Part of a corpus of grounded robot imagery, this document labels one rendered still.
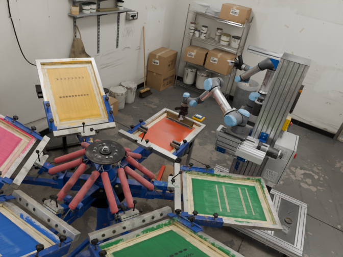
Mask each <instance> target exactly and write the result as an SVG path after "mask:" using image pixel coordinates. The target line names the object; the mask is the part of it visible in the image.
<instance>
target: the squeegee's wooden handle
mask: <svg viewBox="0 0 343 257"><path fill-rule="evenodd" d="M166 116H167V117H171V118H173V119H175V120H179V119H178V116H179V115H178V114H176V113H174V112H171V111H169V110H168V111H167V114H166ZM182 118H183V120H180V122H182V123H185V124H187V125H189V126H190V127H193V124H194V121H192V120H190V119H188V118H185V117H183V116H182Z"/></svg>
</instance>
